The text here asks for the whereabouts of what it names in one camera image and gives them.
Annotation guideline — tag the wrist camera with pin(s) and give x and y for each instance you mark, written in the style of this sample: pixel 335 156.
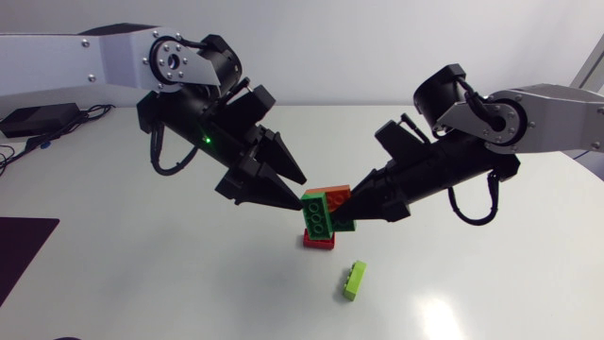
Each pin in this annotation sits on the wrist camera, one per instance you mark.
pixel 396 137
pixel 247 111

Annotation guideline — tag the dark mat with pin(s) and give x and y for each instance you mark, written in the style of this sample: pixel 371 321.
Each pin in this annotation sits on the dark mat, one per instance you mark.
pixel 21 250

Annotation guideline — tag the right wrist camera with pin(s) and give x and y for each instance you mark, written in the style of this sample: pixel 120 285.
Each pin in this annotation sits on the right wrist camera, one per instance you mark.
pixel 396 137

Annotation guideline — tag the dark green toy brick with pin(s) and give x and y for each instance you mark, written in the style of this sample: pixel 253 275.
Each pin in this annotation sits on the dark green toy brick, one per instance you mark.
pixel 315 215

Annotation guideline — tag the red toy brick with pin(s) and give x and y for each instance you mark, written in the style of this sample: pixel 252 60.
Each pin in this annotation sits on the red toy brick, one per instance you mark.
pixel 318 242

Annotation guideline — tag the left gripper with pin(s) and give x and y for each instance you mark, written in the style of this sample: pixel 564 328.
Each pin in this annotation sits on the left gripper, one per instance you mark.
pixel 198 125

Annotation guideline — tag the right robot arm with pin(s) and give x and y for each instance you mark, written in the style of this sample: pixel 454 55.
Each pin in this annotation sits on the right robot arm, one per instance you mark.
pixel 557 118

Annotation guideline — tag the lime green toy brick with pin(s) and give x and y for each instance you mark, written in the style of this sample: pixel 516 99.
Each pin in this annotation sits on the lime green toy brick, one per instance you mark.
pixel 355 281

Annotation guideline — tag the black power brick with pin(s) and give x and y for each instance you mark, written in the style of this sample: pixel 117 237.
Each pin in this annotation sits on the black power brick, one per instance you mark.
pixel 38 119

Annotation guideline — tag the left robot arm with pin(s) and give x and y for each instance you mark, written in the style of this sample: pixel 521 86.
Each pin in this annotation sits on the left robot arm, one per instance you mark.
pixel 47 61

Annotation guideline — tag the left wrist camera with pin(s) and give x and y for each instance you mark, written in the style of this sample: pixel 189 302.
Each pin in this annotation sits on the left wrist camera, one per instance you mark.
pixel 247 111

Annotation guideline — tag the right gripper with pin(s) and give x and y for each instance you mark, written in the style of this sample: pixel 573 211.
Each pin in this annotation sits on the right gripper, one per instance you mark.
pixel 439 172

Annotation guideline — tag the orange toy brick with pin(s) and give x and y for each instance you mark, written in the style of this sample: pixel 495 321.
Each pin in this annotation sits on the orange toy brick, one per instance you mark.
pixel 337 194

